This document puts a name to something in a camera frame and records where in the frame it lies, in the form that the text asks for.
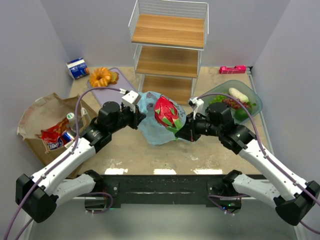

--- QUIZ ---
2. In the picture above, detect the red candy bag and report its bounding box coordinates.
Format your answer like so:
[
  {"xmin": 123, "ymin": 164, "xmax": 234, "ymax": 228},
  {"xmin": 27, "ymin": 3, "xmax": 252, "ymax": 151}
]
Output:
[{"xmin": 40, "ymin": 117, "xmax": 70, "ymax": 151}]

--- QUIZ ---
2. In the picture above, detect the red bull can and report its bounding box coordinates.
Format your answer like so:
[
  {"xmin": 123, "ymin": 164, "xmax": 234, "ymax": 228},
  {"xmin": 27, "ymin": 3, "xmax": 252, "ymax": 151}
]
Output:
[{"xmin": 61, "ymin": 129, "xmax": 76, "ymax": 145}]

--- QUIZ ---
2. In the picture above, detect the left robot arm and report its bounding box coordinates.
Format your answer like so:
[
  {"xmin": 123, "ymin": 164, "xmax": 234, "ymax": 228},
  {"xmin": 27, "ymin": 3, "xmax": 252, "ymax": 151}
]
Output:
[{"xmin": 15, "ymin": 101, "xmax": 146, "ymax": 223}]

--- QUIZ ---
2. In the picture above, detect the blue white milk carton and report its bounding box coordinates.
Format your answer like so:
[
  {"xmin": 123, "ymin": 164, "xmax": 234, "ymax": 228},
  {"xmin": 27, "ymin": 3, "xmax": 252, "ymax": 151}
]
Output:
[{"xmin": 66, "ymin": 57, "xmax": 90, "ymax": 80}]

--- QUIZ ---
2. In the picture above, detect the glazed bundt cake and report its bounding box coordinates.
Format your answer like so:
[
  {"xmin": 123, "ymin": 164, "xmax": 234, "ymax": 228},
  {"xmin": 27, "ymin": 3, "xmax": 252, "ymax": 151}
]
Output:
[{"xmin": 89, "ymin": 67, "xmax": 112, "ymax": 88}]

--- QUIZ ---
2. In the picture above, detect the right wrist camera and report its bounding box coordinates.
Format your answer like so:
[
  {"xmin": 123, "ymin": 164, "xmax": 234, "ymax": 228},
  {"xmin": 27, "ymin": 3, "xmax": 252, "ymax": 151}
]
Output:
[{"xmin": 188, "ymin": 97, "xmax": 204, "ymax": 120}]

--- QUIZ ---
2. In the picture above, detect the pink box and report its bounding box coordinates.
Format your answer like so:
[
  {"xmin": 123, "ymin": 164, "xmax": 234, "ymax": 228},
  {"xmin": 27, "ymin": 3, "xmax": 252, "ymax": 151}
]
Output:
[{"xmin": 219, "ymin": 65, "xmax": 247, "ymax": 75}]

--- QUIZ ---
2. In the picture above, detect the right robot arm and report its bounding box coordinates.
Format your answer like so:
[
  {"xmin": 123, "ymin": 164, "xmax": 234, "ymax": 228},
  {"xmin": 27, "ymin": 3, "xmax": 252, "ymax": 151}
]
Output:
[{"xmin": 175, "ymin": 102, "xmax": 320, "ymax": 226}]

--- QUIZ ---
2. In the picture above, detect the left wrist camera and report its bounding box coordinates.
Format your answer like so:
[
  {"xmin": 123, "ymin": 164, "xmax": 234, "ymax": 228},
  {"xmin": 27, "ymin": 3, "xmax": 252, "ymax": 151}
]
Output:
[{"xmin": 120, "ymin": 88, "xmax": 141, "ymax": 113}]

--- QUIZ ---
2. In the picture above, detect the green lime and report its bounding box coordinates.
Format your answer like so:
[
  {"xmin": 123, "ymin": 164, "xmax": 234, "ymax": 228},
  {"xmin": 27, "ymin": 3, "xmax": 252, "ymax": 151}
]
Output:
[{"xmin": 234, "ymin": 108, "xmax": 249, "ymax": 122}]

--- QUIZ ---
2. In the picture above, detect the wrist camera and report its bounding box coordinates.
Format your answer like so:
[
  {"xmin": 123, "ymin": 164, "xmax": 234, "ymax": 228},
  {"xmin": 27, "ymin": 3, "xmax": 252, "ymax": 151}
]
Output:
[
  {"xmin": 188, "ymin": 97, "xmax": 204, "ymax": 120},
  {"xmin": 120, "ymin": 88, "xmax": 141, "ymax": 113}
]

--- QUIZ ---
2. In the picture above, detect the clear green food container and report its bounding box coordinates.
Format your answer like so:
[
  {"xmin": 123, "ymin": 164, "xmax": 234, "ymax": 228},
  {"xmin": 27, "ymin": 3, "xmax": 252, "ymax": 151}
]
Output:
[{"xmin": 201, "ymin": 80, "xmax": 263, "ymax": 125}]

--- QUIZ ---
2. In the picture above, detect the purple cable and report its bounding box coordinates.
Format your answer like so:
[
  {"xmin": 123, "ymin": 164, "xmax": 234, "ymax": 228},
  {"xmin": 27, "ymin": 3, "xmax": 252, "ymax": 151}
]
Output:
[
  {"xmin": 197, "ymin": 92, "xmax": 320, "ymax": 236},
  {"xmin": 3, "ymin": 86, "xmax": 126, "ymax": 240}
]

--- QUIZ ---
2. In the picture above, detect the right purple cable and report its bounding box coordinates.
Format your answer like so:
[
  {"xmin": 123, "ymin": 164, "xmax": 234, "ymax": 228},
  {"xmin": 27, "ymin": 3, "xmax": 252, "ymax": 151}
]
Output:
[{"xmin": 197, "ymin": 92, "xmax": 320, "ymax": 236}]

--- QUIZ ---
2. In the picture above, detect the red grape bunch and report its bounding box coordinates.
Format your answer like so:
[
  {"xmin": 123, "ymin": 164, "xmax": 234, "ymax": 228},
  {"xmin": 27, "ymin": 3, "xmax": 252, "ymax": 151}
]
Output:
[{"xmin": 222, "ymin": 98, "xmax": 252, "ymax": 110}]

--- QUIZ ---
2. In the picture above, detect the white radish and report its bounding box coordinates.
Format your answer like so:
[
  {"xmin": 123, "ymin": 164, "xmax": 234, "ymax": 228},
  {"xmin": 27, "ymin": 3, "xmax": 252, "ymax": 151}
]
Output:
[{"xmin": 228, "ymin": 87, "xmax": 249, "ymax": 103}]

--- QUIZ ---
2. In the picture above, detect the red dragon fruit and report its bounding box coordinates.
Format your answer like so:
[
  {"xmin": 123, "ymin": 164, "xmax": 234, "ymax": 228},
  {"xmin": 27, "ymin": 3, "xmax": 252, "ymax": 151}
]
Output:
[{"xmin": 154, "ymin": 95, "xmax": 183, "ymax": 134}]

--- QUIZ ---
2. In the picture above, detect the bread slice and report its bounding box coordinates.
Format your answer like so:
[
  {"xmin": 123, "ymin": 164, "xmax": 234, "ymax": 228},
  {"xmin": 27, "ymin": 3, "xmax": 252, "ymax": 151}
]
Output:
[{"xmin": 109, "ymin": 71, "xmax": 119, "ymax": 85}]

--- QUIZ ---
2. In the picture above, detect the lavender cutting board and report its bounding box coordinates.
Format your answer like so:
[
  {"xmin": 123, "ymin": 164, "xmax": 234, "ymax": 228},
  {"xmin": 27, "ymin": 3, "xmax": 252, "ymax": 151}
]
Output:
[{"xmin": 91, "ymin": 67, "xmax": 137, "ymax": 106}]

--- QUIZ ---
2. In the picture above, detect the light blue plastic bag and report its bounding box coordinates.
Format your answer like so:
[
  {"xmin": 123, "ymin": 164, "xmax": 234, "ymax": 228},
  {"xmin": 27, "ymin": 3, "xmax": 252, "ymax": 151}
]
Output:
[{"xmin": 137, "ymin": 91, "xmax": 186, "ymax": 145}]

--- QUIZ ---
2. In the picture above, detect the green label water bottle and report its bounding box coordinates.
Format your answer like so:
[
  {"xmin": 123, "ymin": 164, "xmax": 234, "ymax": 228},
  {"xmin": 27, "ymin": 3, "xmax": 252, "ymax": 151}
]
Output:
[{"xmin": 66, "ymin": 112, "xmax": 77, "ymax": 134}]

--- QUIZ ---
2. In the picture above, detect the white wire wooden shelf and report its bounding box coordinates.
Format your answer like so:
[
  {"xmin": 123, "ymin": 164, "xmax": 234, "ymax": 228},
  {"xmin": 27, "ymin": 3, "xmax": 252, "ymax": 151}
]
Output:
[{"xmin": 128, "ymin": 0, "xmax": 209, "ymax": 105}]

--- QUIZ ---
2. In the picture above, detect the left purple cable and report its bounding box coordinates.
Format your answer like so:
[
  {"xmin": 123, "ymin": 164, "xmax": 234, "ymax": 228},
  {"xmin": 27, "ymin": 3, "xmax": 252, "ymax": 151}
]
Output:
[{"xmin": 3, "ymin": 86, "xmax": 126, "ymax": 240}]

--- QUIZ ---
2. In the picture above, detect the brown paper grocery bag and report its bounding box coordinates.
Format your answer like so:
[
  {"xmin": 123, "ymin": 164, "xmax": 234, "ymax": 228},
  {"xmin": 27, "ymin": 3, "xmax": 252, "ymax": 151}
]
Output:
[{"xmin": 17, "ymin": 93, "xmax": 97, "ymax": 166}]

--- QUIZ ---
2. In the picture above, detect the black base frame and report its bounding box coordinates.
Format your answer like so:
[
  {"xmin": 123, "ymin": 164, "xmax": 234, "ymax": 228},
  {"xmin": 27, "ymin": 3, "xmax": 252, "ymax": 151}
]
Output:
[{"xmin": 82, "ymin": 172, "xmax": 261, "ymax": 216}]

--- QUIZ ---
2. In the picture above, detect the green grape bunch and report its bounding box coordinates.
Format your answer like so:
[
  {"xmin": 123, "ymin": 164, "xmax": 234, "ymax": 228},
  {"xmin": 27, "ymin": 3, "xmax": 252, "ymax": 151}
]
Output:
[{"xmin": 209, "ymin": 95, "xmax": 227, "ymax": 105}]

